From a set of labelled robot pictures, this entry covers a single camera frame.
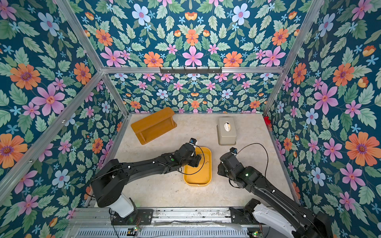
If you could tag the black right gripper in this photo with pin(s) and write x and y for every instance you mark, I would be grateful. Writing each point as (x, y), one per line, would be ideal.
(223, 168)

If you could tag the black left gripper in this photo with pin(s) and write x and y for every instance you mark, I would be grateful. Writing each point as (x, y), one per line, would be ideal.
(195, 160)

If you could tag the yellow plastic storage box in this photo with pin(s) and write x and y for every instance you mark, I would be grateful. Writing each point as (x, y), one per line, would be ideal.
(202, 175)

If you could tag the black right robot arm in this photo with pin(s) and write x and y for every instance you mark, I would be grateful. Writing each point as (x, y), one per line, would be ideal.
(284, 215)

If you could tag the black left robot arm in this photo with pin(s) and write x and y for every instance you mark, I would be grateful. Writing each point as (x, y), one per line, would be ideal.
(110, 181)

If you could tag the grey tissue box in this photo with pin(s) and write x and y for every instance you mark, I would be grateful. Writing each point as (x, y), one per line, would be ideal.
(226, 131)

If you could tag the orange wooden shelf stand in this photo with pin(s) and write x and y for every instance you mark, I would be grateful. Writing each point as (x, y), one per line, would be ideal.
(154, 126)

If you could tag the white perforated vent strip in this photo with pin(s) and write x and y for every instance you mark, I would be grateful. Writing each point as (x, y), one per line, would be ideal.
(200, 232)

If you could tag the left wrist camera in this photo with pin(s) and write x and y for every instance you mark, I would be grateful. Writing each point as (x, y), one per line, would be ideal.
(193, 141)

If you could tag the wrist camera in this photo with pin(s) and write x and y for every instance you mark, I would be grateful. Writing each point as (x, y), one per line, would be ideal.
(193, 141)
(233, 151)

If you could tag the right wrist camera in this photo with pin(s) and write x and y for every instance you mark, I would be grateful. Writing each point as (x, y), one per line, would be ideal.
(233, 151)

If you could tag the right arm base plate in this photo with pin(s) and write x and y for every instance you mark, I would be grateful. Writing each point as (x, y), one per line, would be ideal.
(242, 216)

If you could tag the red object at wall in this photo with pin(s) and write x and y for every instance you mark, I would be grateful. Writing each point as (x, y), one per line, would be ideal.
(267, 121)

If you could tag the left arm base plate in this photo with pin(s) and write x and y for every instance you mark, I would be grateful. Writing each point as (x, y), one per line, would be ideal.
(137, 217)

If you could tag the black wall hook rail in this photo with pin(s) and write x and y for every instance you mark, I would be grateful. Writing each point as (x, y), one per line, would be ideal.
(187, 70)

